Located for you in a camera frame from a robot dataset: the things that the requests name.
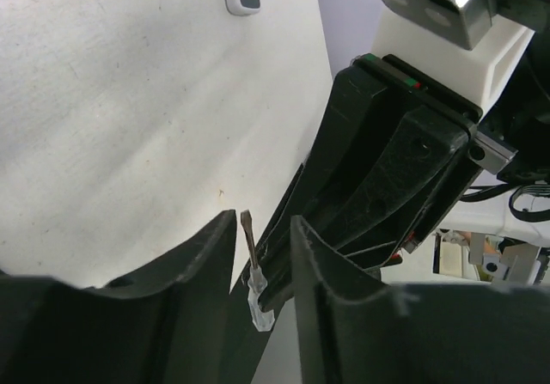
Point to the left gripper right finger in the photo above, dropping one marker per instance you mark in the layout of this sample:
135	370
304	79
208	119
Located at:
353	328

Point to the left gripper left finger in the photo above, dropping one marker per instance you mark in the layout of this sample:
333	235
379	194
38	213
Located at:
162	323

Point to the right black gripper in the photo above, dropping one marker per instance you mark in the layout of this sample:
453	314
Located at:
380	214

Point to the clear handle screwdriver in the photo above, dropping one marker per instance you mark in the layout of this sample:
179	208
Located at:
257	283

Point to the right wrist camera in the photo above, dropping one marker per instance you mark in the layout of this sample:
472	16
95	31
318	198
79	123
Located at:
469	46

